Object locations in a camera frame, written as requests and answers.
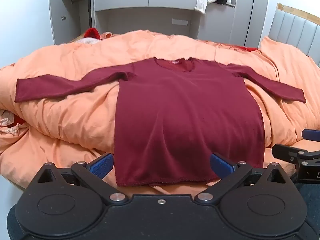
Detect red fuzzy cloth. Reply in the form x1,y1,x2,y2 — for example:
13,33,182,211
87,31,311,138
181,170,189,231
83,27,101,40

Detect white floral pillow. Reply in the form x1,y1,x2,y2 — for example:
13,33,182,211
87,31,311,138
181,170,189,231
74,37,99,45

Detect person's dark trousers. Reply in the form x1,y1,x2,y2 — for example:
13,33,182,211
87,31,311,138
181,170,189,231
293,182,320,240

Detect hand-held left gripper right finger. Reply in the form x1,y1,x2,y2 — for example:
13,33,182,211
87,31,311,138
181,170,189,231
194,153,287,204

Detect grey window bench unit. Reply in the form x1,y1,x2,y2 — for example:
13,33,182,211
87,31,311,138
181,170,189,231
90,0,237,41

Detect white hanging cloth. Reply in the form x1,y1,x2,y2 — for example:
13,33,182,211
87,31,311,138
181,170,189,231
194,0,216,15

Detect grey padded headboard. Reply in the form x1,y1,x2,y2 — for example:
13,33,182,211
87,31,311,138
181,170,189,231
268,3,320,68

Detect grey open shelf cabinet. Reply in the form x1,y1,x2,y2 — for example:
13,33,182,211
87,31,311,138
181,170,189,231
49,0,93,45

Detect orange duvet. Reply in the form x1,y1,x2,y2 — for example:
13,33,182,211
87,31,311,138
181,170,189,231
0,29,320,198

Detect maroon long-sleeve shirt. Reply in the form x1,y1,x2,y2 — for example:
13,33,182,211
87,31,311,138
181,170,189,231
14,57,307,187

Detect floral patterned cloth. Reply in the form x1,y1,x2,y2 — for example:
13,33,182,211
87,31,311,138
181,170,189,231
0,109,28,137

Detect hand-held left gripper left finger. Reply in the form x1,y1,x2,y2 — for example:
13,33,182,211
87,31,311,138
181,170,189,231
37,152,127,204

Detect grey tall cabinet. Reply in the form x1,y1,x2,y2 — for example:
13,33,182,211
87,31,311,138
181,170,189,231
229,0,271,48

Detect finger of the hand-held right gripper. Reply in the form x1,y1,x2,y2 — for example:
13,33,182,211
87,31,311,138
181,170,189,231
301,129,320,141
272,144,320,166

